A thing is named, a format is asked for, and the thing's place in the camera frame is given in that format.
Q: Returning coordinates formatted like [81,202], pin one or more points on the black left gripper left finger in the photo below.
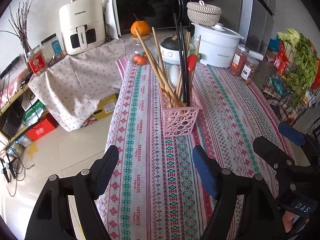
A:
[51,218]

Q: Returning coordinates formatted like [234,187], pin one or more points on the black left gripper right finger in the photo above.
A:
[260,218]

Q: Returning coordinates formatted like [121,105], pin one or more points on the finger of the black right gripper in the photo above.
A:
[295,136]
[288,174]

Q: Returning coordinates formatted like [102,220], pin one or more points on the pink plastic utensil basket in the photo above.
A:
[179,120]

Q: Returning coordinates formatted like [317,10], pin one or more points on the red plastic spoon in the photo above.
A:
[191,62]

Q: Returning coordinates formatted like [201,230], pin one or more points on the white plastic spoon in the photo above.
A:
[173,76]

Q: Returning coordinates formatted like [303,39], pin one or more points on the light wooden chopstick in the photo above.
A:
[157,71]

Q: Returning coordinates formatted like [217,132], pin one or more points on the person's right hand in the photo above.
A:
[293,222]

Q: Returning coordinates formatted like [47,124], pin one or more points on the green leafy vegetables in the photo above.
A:
[297,61]

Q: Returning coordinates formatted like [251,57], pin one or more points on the red cardboard box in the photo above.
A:
[46,125]

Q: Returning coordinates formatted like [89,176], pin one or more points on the patterned striped tablecloth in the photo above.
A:
[155,191]

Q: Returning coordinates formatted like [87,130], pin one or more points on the red dried fruit jar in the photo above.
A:
[239,60]

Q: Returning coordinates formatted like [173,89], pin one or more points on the wooden shelf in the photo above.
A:
[12,113]

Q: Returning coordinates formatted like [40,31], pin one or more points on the yellow cardboard box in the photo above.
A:
[105,108]

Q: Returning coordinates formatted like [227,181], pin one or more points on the white electric cooker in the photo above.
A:
[218,44]

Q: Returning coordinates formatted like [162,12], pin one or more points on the floral cloth cover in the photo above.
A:
[72,88]

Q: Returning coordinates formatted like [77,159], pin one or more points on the grey refrigerator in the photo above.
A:
[256,23]

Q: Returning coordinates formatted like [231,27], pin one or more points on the red label glass jar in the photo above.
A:
[37,60]

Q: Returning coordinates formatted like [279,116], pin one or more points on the dark green pumpkin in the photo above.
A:
[170,43]

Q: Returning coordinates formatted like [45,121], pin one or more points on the blue label storage jar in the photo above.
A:
[52,49]

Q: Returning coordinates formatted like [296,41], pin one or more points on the glass jar with wooden lid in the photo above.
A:
[137,53]

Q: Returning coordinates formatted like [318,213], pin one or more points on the orange tangerine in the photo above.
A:
[142,26]

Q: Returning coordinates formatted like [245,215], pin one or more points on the white air fryer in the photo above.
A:
[82,25]

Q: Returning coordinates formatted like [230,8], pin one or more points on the black microwave oven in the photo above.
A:
[157,13]

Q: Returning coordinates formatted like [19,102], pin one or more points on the dry branch bouquet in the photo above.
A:
[19,24]

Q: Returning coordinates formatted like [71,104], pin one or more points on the black wire vegetable rack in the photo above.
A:
[280,90]

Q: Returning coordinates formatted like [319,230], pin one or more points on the dried fruit ring jar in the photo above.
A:
[249,70]

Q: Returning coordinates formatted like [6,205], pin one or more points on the woven rope basket with lid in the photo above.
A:
[203,14]

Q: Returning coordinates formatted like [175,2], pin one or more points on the white ceramic pot green handle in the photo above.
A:
[173,56]

